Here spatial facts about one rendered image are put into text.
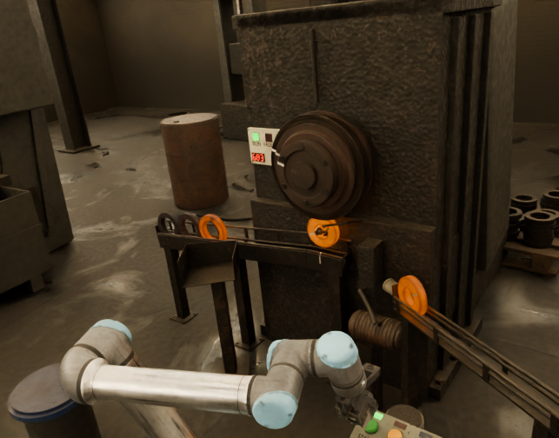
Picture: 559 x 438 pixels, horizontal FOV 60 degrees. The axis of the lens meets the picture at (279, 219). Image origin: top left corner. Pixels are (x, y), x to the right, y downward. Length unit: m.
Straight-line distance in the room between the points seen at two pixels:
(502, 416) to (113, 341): 1.75
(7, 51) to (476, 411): 3.71
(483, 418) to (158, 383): 1.65
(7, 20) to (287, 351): 3.43
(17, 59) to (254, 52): 2.23
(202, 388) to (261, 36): 1.62
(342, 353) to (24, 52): 3.51
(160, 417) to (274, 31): 1.61
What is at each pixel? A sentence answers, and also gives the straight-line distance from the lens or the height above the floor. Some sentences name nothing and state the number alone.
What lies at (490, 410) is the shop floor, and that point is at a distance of 2.56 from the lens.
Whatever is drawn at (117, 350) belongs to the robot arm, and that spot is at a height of 0.91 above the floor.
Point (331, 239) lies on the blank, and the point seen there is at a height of 0.79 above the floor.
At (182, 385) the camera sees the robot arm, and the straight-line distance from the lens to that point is 1.23.
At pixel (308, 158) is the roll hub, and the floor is 1.18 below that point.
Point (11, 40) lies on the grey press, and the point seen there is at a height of 1.75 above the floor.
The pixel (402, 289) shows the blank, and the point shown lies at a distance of 1.97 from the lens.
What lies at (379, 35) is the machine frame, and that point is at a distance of 2.03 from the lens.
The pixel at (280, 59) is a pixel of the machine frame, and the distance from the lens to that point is 2.29.
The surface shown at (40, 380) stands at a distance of 2.35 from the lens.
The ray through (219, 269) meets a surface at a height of 0.60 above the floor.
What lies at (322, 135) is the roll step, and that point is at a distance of 2.01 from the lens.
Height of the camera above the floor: 1.72
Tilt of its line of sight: 22 degrees down
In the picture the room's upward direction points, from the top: 6 degrees counter-clockwise
